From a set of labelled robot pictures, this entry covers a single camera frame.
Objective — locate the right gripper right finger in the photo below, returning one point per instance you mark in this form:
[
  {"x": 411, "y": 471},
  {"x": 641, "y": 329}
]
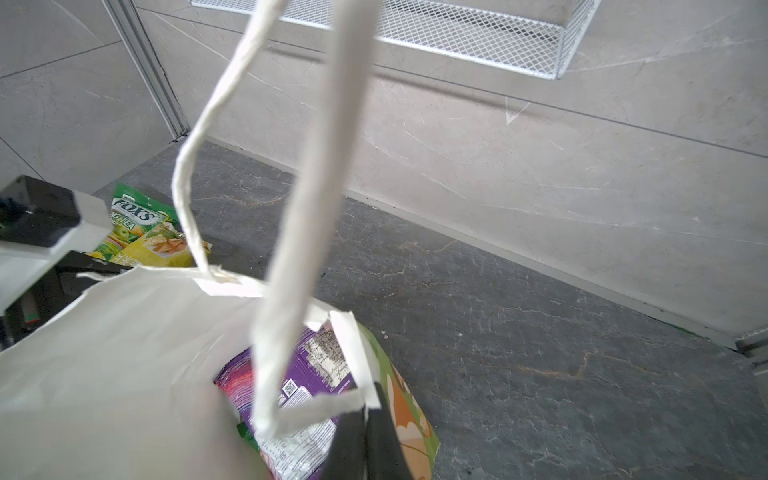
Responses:
[{"x": 384, "y": 456}]

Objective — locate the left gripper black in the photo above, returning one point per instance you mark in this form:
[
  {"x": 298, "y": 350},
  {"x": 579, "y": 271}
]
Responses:
[{"x": 54, "y": 291}]

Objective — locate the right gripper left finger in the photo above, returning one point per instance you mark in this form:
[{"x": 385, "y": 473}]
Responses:
[{"x": 346, "y": 456}]

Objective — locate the green Fox's candy bag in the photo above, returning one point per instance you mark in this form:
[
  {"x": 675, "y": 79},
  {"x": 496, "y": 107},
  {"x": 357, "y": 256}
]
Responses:
[{"x": 132, "y": 214}]

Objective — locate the purple snack packet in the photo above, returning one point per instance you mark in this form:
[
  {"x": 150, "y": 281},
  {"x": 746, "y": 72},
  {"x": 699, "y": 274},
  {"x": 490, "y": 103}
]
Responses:
[{"x": 317, "y": 367}]

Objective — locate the white floral paper bag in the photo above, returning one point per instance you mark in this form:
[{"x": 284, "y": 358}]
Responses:
[{"x": 119, "y": 384}]

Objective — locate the yellow snack bag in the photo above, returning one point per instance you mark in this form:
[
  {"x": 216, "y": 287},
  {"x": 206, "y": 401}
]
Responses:
[{"x": 162, "y": 246}]

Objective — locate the white wire mesh basket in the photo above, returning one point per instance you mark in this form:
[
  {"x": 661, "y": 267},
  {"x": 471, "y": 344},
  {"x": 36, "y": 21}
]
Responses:
[{"x": 500, "y": 40}]

